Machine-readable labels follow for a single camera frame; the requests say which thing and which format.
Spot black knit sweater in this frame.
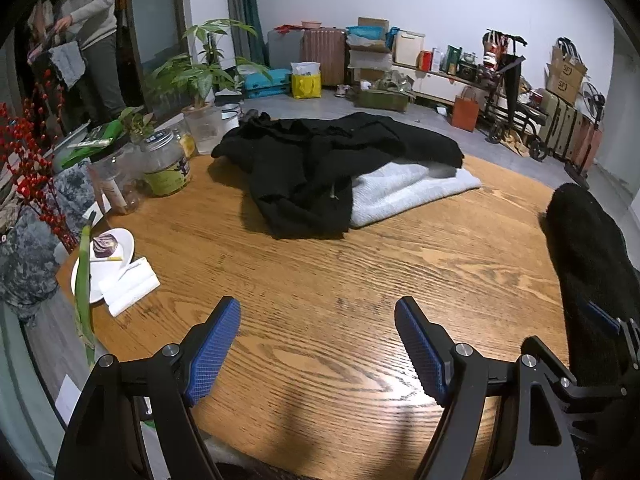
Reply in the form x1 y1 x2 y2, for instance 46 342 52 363
212 112 463 238

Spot black folding cart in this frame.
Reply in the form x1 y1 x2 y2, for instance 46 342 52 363
478 29 548 162

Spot white folded napkin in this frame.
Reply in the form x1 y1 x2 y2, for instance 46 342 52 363
102 257 160 318

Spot black fuzzy chair cushion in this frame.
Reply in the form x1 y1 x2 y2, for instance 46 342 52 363
542 183 639 386

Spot white plate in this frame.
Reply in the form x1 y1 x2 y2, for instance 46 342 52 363
89 228 134 304

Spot light grey folded sweater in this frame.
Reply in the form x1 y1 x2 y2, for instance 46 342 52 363
350 162 482 228

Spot clear glass jar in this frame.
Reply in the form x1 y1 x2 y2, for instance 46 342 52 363
89 143 142 214

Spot glass jar green label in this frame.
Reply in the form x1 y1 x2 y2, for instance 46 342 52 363
141 129 191 197

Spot orange paper bag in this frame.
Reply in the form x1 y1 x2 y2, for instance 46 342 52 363
450 87 480 132

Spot red berry branches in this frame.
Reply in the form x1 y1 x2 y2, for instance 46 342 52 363
1 68 78 252

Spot white low shelf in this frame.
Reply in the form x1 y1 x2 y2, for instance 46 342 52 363
393 64 488 107

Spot green crate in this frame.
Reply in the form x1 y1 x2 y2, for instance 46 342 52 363
354 89 410 113

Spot cardboard boxes stack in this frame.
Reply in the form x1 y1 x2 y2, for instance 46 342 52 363
546 47 588 106

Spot white enamel mug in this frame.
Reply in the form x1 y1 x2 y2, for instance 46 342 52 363
221 103 242 134

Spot green potted plant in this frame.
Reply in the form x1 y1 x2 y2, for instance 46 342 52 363
149 18 257 155

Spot teal storage box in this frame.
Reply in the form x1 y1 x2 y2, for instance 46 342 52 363
244 68 292 99

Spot yellow shopping bag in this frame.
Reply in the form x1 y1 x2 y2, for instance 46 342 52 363
291 62 322 100

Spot brown suitcase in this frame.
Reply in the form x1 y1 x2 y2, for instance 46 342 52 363
300 27 346 87

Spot person in grey sweater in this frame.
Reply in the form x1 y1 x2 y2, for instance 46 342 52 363
52 0 126 125

